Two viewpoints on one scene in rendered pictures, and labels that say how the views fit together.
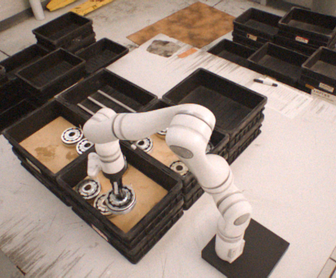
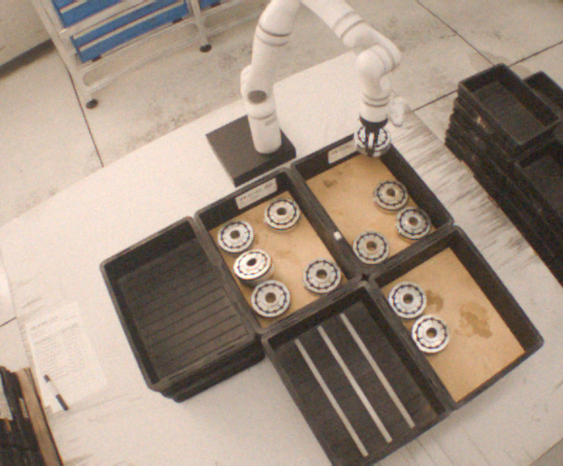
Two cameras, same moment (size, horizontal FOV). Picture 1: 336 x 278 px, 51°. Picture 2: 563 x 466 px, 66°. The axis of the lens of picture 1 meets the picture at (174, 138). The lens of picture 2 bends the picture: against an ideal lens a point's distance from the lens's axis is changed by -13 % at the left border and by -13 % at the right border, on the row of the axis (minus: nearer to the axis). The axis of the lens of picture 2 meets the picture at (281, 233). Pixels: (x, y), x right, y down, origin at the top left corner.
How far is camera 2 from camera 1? 1.57 m
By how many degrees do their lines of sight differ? 70
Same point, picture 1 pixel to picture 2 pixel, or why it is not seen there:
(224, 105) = (154, 322)
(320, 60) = not seen: outside the picture
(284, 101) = (58, 340)
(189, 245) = not seen: hidden behind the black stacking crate
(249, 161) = not seen: hidden behind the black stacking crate
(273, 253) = (226, 129)
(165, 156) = (291, 252)
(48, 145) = (471, 337)
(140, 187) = (342, 213)
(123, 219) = (373, 179)
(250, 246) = (244, 140)
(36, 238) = (480, 234)
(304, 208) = (160, 175)
